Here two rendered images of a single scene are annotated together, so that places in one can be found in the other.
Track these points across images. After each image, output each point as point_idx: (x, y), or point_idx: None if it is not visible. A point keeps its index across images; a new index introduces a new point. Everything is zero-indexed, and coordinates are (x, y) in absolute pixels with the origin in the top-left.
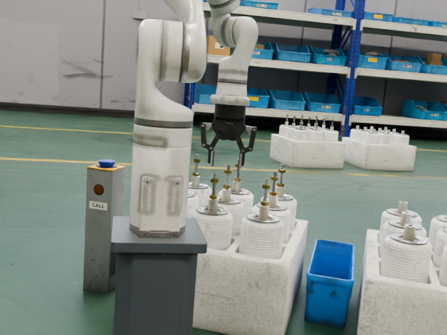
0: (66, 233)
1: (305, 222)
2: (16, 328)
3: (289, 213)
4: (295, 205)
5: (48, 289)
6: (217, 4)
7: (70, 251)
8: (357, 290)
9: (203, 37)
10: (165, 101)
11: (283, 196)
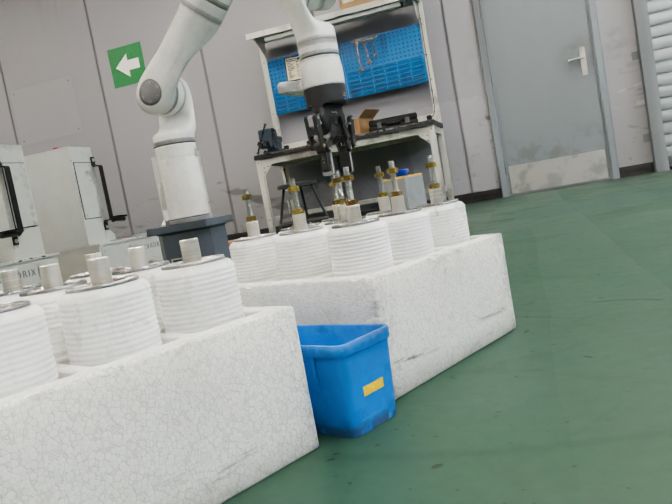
0: (625, 279)
1: (360, 277)
2: None
3: (277, 241)
4: (332, 238)
5: None
6: None
7: (544, 292)
8: (321, 445)
9: (138, 84)
10: (158, 131)
11: (348, 222)
